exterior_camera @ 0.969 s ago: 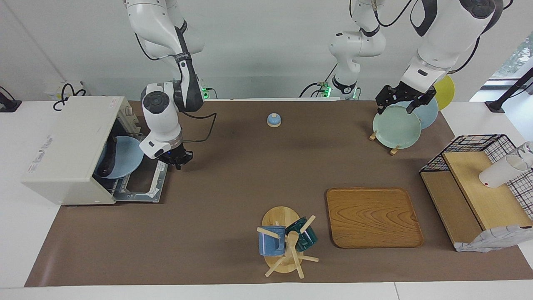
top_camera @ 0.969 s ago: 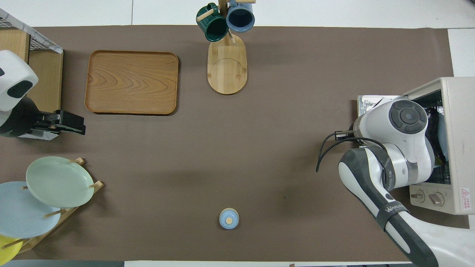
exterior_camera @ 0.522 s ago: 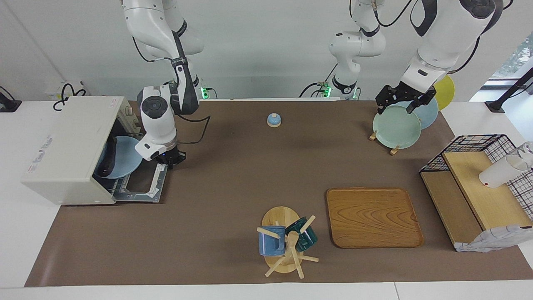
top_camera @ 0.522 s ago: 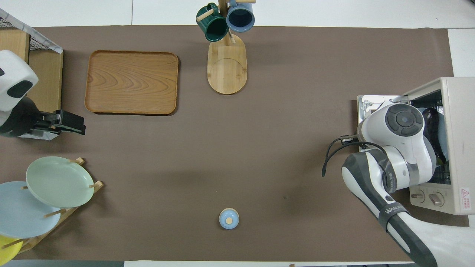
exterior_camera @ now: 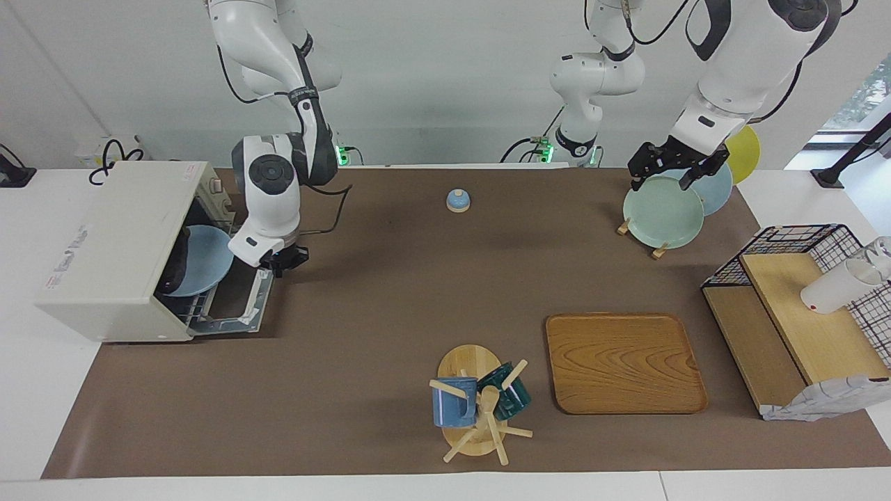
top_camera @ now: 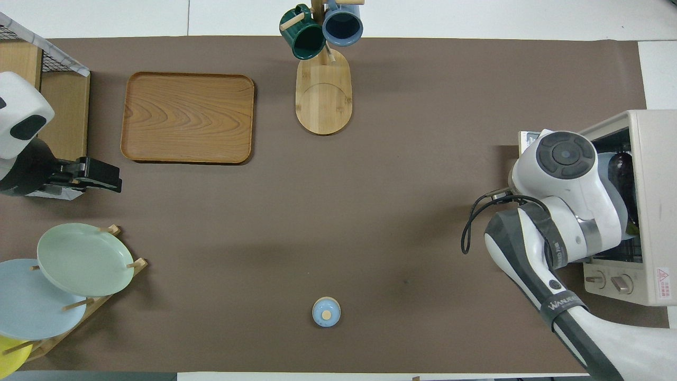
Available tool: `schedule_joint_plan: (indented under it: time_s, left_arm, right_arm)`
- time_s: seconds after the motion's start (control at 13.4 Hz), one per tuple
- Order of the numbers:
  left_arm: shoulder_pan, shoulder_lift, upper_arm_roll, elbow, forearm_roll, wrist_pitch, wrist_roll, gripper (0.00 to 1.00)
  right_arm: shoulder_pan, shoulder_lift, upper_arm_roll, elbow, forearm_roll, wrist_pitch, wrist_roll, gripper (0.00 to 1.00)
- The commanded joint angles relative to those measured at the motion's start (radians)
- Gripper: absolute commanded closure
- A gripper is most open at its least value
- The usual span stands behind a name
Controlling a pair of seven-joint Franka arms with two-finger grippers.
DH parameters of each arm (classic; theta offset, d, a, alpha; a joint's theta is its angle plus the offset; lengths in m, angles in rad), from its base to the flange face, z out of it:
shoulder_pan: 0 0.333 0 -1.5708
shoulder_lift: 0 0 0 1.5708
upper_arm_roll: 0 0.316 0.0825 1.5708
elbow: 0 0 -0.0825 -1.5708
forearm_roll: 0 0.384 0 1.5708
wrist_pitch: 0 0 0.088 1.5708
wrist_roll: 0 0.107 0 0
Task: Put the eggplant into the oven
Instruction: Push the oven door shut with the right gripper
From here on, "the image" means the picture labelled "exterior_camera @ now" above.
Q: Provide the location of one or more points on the dark green ceramic mug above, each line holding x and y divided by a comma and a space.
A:
511, 400

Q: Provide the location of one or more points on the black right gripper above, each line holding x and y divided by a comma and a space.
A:
285, 259

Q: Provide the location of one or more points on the blue ceramic mug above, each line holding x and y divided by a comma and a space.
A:
451, 407

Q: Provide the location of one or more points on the black camera stand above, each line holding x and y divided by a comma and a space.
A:
828, 177

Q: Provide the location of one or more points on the glass oven door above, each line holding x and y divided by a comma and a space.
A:
230, 325

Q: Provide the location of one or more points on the wooden mug tree stand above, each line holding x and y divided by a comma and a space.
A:
468, 362

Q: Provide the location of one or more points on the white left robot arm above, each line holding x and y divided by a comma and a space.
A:
752, 62

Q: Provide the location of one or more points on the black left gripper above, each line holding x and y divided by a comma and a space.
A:
686, 156

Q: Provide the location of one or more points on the wooden plate rack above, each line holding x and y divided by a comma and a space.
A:
623, 227

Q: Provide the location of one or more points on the white cup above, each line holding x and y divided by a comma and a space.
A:
832, 289

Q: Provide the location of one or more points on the brown table mat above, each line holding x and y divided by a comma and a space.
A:
383, 313

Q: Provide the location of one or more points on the pale green plate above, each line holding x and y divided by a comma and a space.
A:
661, 216

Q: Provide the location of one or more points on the white toaster oven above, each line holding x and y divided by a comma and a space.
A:
111, 243

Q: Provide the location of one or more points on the wooden serving tray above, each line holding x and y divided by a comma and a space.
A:
626, 365

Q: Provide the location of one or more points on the clear glass cup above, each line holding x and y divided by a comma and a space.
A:
882, 245

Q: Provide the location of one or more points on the black clamp mount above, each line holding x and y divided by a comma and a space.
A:
14, 177

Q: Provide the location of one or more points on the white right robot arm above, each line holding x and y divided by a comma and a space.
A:
268, 202

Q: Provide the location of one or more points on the yellow plate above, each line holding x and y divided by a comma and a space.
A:
745, 149

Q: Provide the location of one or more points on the white grid-patterned cloth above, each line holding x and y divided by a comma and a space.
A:
821, 400

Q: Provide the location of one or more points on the light blue racked plate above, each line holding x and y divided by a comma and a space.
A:
717, 195

